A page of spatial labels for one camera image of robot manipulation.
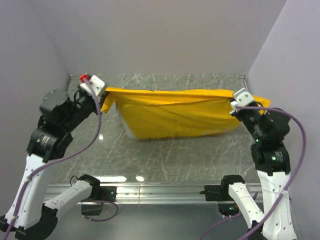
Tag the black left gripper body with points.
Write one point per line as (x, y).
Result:
(84, 105)

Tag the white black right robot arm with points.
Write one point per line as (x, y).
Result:
(272, 163)

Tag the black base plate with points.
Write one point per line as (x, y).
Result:
(106, 193)
(225, 204)

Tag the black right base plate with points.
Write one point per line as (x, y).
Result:
(225, 204)

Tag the yellow printed pillowcase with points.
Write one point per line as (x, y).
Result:
(159, 114)

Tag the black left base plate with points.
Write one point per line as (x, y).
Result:
(106, 193)

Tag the aluminium front mounting rail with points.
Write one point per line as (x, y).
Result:
(160, 192)

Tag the cream dotted foam pillow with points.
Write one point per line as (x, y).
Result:
(125, 120)

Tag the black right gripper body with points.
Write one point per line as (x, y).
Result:
(251, 117)

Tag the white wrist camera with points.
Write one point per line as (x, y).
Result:
(241, 98)
(92, 84)

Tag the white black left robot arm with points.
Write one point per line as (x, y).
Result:
(30, 216)

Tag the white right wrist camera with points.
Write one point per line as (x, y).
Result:
(241, 98)

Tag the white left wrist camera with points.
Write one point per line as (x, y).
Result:
(92, 84)

